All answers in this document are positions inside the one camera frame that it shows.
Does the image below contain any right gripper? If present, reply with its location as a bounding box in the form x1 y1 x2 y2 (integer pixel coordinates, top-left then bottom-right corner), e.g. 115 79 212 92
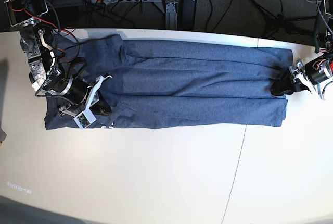
59 75 112 117

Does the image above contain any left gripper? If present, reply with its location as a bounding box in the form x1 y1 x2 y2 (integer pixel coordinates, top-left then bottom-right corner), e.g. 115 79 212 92
270 58 325 99

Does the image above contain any blue heathered T-shirt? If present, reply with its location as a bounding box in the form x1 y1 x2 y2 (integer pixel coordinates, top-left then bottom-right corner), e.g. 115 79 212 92
60 35 293 129

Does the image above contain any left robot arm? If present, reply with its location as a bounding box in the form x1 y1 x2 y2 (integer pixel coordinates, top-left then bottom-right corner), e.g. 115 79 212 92
270 0 332 100

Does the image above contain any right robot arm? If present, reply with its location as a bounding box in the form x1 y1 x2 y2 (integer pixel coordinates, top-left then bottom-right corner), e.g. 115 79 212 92
4 0 111 117

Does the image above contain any black tripod stand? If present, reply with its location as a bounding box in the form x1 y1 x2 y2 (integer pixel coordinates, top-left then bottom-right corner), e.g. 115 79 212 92
249 0 326 41

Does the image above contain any grey object at table edge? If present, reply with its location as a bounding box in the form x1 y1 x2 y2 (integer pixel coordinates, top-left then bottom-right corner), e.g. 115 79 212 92
0 128 7 145

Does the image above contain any white label sticker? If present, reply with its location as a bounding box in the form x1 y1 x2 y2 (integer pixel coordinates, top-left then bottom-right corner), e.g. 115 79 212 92
6 181 32 194

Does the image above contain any black power adapter brick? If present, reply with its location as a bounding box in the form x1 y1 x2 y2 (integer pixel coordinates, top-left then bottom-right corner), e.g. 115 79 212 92
178 0 197 31

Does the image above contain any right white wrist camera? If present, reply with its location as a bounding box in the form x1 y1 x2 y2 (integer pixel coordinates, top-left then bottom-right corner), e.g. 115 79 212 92
73 109 97 129

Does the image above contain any aluminium frame post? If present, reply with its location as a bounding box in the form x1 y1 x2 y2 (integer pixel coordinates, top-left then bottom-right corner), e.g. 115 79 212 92
164 0 178 30

